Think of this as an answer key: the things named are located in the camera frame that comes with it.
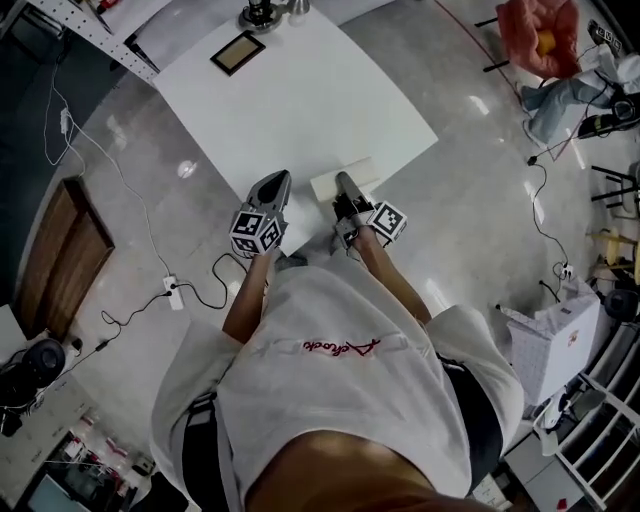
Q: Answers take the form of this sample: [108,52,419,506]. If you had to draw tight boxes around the black round speaker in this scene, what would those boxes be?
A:
[0,338,67,401]

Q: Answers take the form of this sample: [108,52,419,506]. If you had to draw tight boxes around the silver cone lamp head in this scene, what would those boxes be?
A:
[287,0,314,26]

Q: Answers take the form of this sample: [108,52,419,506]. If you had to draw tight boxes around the white cable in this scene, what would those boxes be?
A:
[43,74,174,279]

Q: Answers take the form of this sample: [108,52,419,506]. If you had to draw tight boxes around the person's right forearm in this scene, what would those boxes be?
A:
[355,227,434,324]

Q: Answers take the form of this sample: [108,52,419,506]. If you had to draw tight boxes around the white low shelf unit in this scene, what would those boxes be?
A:
[502,372,640,512]

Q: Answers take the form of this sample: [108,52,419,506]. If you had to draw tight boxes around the long black cable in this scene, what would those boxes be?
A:
[527,154,572,266]

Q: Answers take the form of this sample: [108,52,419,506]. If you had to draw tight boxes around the metal stand with round base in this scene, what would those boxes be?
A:
[237,0,287,32]

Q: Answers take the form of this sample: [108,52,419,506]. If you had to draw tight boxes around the person's white t-shirt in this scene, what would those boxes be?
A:
[149,264,525,512]

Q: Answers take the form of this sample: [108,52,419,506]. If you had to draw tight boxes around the person's chin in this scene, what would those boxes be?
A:
[247,432,501,512]

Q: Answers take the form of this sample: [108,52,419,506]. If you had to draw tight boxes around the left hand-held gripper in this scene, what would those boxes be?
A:
[228,169,293,259]

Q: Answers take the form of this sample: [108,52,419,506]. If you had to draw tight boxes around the yellow wooden chair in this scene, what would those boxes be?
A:
[587,227,640,281]

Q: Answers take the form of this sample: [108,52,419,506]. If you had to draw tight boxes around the person's grey trousers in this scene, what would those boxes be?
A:
[273,249,309,274]

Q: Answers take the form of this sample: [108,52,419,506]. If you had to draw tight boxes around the black picture frame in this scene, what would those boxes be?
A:
[209,29,267,77]

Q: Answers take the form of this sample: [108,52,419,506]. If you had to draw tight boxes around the pink padded chair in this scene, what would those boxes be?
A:
[496,0,581,79]

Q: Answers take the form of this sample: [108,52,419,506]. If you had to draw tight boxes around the white box with checked cloth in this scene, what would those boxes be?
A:
[502,277,614,406]

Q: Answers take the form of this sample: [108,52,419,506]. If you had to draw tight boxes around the wooden tray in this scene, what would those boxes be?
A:
[17,177,116,341]

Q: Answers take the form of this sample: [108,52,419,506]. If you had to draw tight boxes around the black harness strap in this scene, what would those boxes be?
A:
[437,354,504,484]
[182,394,221,512]

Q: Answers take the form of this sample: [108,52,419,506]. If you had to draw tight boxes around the cream rectangular block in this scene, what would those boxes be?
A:
[309,156,381,204]

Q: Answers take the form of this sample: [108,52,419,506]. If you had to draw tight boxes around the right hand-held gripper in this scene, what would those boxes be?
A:
[334,172,409,247]

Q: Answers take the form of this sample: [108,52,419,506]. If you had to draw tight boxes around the white metal shelving rack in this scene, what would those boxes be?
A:
[24,0,176,81]

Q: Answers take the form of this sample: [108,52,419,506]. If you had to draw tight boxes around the white square table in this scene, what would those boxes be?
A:
[151,7,440,254]

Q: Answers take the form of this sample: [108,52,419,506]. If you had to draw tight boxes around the black stool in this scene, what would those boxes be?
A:
[591,164,640,204]

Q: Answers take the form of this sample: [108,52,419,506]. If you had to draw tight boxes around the person's left forearm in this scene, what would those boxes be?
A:
[222,249,279,345]

